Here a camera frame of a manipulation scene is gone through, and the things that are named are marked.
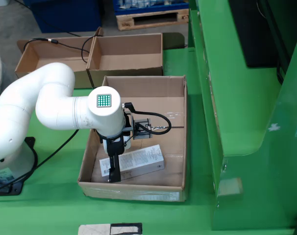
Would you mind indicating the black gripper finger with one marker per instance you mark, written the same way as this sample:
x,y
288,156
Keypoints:
x,y
114,171

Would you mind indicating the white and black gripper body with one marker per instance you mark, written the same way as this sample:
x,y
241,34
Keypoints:
x,y
126,144

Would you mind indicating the white printed product box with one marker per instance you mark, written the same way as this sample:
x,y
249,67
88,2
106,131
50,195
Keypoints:
x,y
143,159

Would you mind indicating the large shallow cardboard tray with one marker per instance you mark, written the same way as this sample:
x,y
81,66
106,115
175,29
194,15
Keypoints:
x,y
163,88

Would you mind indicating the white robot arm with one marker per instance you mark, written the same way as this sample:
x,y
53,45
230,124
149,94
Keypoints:
x,y
60,110

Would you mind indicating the open brown cardboard box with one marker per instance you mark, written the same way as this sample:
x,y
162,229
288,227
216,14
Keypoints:
x,y
53,54
129,63

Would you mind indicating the white marbled card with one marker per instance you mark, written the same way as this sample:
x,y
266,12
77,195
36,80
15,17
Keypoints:
x,y
94,230

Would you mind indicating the beige tape patch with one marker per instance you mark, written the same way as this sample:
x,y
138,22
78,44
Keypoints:
x,y
229,186

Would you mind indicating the wooden pallet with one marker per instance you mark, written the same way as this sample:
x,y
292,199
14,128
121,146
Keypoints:
x,y
125,23

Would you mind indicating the green metal cabinet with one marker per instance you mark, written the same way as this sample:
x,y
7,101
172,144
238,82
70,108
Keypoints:
x,y
249,122

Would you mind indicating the blue crate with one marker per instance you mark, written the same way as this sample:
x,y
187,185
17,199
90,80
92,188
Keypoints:
x,y
119,7

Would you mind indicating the large blue container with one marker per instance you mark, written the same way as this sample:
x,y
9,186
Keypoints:
x,y
65,14

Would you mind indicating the black flat monitor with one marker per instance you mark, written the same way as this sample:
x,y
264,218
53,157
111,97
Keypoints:
x,y
251,36

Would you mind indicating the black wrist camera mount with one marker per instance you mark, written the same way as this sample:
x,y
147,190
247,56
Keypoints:
x,y
141,127

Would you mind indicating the black rectangular frame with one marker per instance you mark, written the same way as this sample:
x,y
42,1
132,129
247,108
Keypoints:
x,y
140,228

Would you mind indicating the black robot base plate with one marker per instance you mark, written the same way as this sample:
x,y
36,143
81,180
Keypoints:
x,y
28,144

